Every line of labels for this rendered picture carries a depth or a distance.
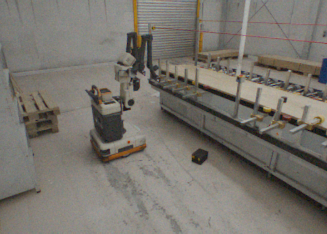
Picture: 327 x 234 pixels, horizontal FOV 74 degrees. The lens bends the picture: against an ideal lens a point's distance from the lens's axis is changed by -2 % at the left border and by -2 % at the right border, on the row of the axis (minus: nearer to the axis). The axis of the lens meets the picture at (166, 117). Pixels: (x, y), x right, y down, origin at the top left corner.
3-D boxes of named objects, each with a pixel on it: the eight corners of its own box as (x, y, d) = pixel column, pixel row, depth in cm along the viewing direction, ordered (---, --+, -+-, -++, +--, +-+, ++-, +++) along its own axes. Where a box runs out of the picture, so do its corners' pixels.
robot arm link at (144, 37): (140, 32, 272) (143, 32, 264) (149, 34, 280) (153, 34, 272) (135, 68, 287) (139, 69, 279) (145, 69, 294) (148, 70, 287)
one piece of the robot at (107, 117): (106, 151, 295) (98, 92, 260) (94, 134, 337) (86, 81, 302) (129, 144, 311) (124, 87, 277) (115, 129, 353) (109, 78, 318)
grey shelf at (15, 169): (-6, 208, 228) (-73, 57, 163) (-3, 164, 297) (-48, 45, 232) (41, 191, 250) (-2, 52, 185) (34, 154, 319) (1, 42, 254)
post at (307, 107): (295, 151, 210) (309, 105, 190) (292, 150, 212) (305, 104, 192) (297, 151, 211) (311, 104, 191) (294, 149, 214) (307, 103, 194)
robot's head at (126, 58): (121, 62, 280) (128, 52, 281) (116, 59, 296) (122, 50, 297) (130, 68, 289) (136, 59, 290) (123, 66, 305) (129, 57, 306)
